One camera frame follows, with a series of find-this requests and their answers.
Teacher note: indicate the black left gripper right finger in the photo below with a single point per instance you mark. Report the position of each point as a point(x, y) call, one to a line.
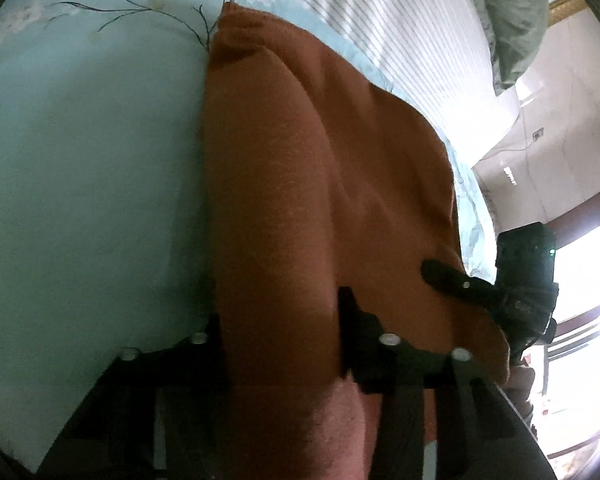
point(480, 435)

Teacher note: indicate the white striped blanket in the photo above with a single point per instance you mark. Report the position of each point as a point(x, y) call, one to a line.
point(437, 53)

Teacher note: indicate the grey green pillow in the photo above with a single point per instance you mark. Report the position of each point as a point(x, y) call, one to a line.
point(514, 30)

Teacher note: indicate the person's right hand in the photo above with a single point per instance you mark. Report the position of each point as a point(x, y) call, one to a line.
point(518, 389)

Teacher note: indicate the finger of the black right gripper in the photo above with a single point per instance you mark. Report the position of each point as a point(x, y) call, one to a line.
point(460, 286)

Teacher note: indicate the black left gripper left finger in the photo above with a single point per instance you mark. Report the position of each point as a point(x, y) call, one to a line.
point(156, 415)

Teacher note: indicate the light blue floral bedsheet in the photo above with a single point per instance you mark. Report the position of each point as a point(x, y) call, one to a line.
point(102, 228)

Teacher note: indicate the brown wooden door frame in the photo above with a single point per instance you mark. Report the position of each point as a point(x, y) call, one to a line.
point(578, 265)

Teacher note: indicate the orange knit cloth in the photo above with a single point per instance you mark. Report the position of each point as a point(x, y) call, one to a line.
point(318, 179)

